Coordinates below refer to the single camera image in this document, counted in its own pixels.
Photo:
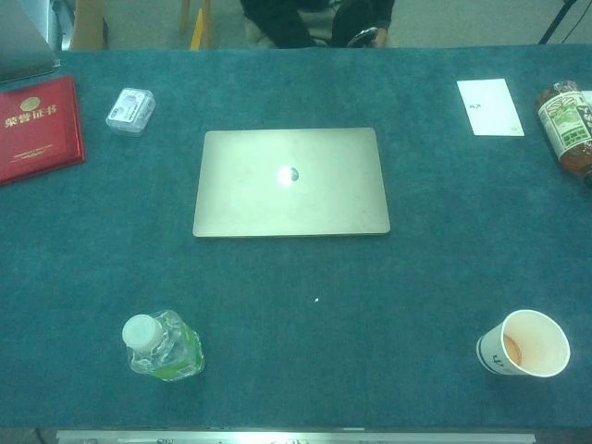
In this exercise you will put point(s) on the silver laptop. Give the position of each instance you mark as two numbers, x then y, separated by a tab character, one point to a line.
291	203

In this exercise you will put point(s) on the teal table cloth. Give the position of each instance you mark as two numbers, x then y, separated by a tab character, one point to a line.
324	333

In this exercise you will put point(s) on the clear water bottle green label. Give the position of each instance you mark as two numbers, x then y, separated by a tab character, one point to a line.
162	347

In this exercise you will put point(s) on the person in dark clothes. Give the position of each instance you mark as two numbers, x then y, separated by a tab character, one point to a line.
287	23

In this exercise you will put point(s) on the clear plastic card box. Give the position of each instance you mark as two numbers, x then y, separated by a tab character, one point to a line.
129	112

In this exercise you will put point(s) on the yellow board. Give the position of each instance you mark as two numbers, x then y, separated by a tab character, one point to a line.
201	32

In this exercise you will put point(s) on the white paper card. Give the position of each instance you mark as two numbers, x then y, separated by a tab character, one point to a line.
491	106

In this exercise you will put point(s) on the white paper cup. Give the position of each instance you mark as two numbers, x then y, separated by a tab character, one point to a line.
532	344

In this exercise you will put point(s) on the red certificate folder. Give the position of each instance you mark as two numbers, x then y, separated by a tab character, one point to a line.
37	134

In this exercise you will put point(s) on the brown cardboard box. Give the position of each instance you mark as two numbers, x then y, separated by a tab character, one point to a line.
90	25

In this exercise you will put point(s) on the brown tea bottle green label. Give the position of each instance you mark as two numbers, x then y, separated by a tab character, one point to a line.
566	129

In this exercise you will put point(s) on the grey closed laptop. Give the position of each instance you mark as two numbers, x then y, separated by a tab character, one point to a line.
23	46

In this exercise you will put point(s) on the black tripod leg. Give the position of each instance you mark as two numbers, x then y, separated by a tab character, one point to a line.
557	22

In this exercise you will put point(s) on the aluminium profile rail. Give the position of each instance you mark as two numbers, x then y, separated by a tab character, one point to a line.
296	437

